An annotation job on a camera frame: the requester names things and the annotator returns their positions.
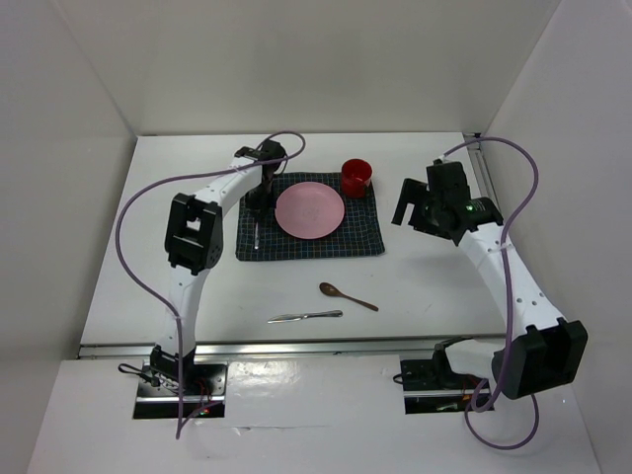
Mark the pink plastic plate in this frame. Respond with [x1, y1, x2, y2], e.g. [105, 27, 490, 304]
[275, 182, 346, 240]

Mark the red enamel mug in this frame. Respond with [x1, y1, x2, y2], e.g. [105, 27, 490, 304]
[341, 159, 372, 198]

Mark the dark checked cloth placemat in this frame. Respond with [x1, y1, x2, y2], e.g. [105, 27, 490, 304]
[235, 188, 385, 262]

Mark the brown wooden spoon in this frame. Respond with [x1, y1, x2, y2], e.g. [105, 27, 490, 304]
[319, 281, 379, 312]

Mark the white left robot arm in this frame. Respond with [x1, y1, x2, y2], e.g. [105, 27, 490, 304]
[150, 139, 286, 394]

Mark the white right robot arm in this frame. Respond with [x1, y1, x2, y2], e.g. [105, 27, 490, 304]
[392, 160, 589, 400]

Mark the silver table knife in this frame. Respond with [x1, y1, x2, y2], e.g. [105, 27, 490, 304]
[267, 310, 344, 324]

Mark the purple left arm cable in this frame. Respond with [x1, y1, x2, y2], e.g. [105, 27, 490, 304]
[115, 130, 306, 440]

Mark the aluminium right side rail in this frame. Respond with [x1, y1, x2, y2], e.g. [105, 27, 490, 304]
[463, 130, 538, 327]

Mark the aluminium rail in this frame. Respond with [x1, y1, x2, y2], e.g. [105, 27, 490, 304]
[77, 335, 451, 360]
[463, 130, 538, 327]

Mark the aluminium front rail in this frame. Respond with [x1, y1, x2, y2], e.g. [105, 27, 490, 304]
[77, 335, 451, 360]

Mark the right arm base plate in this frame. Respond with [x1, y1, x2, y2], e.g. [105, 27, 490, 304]
[392, 359, 480, 415]

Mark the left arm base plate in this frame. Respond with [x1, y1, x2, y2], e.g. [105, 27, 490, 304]
[118, 358, 229, 421]

